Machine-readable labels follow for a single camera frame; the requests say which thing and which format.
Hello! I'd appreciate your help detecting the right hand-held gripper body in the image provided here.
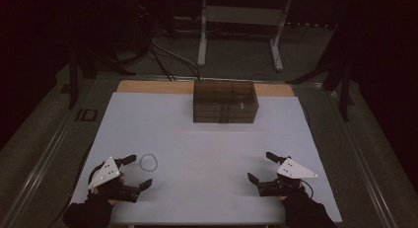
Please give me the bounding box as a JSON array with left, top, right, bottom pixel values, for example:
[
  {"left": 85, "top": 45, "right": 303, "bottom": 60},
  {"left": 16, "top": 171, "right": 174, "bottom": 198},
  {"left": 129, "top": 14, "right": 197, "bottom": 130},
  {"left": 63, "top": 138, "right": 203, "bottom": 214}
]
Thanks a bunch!
[{"left": 256, "top": 157, "right": 319, "bottom": 198}]

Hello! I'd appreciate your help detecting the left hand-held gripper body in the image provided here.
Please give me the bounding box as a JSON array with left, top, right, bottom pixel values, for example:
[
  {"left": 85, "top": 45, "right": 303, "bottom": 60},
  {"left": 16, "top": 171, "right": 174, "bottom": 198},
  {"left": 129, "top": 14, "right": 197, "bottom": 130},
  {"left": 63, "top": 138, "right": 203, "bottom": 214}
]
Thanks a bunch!
[{"left": 87, "top": 156, "right": 142, "bottom": 203}]

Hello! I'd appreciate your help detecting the clear bead bracelet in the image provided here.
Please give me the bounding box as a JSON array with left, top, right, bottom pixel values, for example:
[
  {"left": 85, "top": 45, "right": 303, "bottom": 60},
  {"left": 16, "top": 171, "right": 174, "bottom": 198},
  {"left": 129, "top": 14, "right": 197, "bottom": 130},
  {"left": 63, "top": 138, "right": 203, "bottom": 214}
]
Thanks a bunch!
[{"left": 138, "top": 153, "right": 159, "bottom": 173}]

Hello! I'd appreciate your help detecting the smoky transparent drawer cabinet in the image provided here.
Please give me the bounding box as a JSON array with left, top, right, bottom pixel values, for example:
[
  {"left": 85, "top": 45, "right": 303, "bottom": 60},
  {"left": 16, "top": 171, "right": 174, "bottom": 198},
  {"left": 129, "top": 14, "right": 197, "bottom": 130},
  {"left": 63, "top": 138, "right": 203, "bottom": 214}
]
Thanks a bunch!
[{"left": 192, "top": 79, "right": 260, "bottom": 124}]

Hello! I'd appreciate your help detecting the person's left hand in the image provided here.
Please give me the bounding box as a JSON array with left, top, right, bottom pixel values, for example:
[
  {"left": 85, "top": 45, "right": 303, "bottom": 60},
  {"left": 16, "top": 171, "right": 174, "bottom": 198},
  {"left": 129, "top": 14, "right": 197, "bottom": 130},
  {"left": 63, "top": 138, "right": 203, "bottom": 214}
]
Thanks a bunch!
[{"left": 90, "top": 187, "right": 120, "bottom": 207}]

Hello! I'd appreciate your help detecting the person's right hand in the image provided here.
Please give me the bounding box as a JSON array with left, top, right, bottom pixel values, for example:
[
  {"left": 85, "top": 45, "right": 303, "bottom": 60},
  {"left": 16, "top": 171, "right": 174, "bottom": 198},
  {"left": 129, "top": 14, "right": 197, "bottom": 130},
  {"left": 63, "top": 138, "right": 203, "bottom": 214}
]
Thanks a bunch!
[{"left": 278, "top": 183, "right": 308, "bottom": 201}]

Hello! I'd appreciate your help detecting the white table mat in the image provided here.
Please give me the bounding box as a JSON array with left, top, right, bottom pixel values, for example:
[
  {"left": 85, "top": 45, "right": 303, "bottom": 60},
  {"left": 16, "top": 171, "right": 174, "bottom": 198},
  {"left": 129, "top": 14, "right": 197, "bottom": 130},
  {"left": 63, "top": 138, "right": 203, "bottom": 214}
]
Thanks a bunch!
[{"left": 70, "top": 92, "right": 343, "bottom": 224}]

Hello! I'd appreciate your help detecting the wooden table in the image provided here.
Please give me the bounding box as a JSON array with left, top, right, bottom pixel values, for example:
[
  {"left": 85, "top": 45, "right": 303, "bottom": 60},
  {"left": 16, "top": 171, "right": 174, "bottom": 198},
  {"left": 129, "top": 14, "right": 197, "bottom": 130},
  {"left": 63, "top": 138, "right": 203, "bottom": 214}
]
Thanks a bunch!
[{"left": 116, "top": 79, "right": 295, "bottom": 98}]

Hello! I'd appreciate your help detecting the black tripod stand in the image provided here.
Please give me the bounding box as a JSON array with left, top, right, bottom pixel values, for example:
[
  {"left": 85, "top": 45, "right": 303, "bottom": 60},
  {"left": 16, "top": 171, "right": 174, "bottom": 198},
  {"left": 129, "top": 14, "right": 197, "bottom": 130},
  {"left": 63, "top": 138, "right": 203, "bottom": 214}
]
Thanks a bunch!
[
  {"left": 285, "top": 24, "right": 356, "bottom": 122},
  {"left": 67, "top": 46, "right": 137, "bottom": 110}
]

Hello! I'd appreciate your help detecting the white metal stand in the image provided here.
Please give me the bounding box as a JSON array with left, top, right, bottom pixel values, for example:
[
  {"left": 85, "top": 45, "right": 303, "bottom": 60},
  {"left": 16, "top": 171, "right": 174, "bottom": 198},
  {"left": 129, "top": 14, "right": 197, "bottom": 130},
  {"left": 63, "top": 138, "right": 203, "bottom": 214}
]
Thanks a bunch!
[{"left": 196, "top": 0, "right": 294, "bottom": 72}]

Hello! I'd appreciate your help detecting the dark equipment with red light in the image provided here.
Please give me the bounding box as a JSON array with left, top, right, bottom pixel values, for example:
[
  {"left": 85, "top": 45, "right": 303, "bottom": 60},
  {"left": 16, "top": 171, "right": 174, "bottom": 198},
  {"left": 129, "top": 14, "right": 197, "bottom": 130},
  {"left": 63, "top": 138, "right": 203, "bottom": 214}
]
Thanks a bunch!
[{"left": 131, "top": 0, "right": 156, "bottom": 58}]

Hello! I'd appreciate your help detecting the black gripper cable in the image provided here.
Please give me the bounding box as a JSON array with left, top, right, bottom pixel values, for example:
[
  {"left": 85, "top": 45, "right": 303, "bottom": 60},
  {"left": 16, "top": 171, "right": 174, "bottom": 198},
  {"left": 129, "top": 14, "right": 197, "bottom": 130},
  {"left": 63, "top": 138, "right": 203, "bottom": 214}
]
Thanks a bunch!
[
  {"left": 300, "top": 179, "right": 314, "bottom": 199},
  {"left": 87, "top": 162, "right": 106, "bottom": 187}
]

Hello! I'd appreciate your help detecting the aluminium floor rail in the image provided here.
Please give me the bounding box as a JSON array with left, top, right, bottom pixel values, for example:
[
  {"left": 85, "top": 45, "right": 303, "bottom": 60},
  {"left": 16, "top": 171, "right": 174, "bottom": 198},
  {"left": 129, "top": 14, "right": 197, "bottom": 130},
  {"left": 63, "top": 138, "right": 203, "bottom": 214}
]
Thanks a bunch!
[
  {"left": 324, "top": 89, "right": 398, "bottom": 228},
  {"left": 0, "top": 79, "right": 100, "bottom": 228},
  {"left": 95, "top": 73, "right": 329, "bottom": 88}
]

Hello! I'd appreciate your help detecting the black floor cable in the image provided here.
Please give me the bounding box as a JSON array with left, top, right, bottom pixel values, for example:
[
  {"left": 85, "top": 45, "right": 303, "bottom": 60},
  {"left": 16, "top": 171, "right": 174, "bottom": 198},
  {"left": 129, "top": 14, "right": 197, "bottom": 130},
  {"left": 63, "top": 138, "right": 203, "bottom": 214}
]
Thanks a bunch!
[{"left": 147, "top": 44, "right": 178, "bottom": 83}]

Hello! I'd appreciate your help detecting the grey floor cable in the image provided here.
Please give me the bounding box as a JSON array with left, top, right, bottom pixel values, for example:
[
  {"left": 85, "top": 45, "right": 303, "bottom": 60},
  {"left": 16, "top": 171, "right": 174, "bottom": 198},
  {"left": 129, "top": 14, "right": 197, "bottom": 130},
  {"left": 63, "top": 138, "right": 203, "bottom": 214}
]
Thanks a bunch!
[{"left": 151, "top": 38, "right": 202, "bottom": 80}]

